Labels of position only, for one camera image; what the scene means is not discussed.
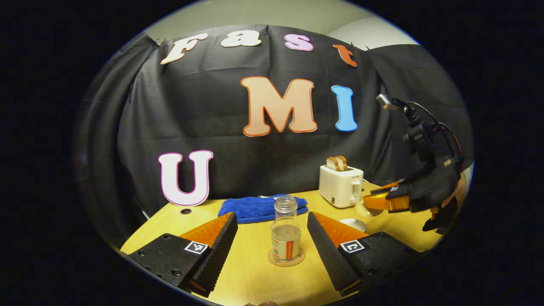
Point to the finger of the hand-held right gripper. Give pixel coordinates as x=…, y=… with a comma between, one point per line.
x=391, y=188
x=386, y=202

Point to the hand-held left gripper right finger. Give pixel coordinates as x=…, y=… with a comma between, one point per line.
x=327, y=259

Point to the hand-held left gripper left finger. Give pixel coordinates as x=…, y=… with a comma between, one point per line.
x=219, y=255

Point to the round cork coaster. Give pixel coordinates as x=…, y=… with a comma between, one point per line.
x=298, y=259

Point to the white teacup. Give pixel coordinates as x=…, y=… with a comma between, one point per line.
x=352, y=224

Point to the clear plastic water bottle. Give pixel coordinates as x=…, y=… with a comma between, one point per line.
x=285, y=238

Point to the white toaster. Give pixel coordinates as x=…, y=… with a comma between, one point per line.
x=338, y=187

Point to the blue towel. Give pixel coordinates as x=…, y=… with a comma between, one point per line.
x=246, y=210

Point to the toast bread slice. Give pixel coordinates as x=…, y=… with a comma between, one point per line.
x=342, y=163
x=331, y=164

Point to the black backdrop cloth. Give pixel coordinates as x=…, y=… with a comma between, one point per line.
x=212, y=110

